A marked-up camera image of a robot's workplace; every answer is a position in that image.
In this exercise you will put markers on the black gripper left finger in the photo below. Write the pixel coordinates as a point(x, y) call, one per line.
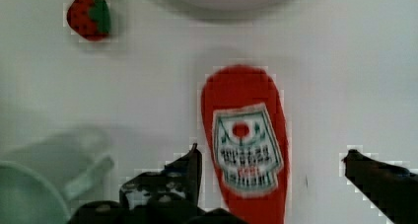
point(181, 177)

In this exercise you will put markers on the green cup with handle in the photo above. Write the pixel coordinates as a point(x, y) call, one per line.
point(39, 181)

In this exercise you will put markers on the red plush strawberry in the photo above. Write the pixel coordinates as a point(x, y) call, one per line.
point(90, 19)

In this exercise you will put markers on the red plush ketchup bottle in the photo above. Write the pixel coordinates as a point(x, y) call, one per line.
point(245, 130)

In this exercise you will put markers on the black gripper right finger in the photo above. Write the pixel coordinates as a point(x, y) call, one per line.
point(392, 189)

